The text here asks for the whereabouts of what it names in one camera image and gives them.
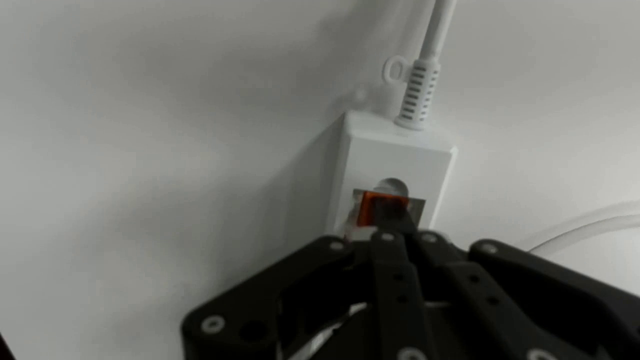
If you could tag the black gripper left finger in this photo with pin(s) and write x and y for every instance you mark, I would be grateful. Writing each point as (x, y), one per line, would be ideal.
(312, 300)

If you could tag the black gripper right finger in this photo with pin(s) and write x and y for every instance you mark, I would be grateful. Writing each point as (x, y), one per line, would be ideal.
(532, 300)

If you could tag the white power strip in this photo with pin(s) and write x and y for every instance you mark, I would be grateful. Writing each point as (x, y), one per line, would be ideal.
(392, 152)

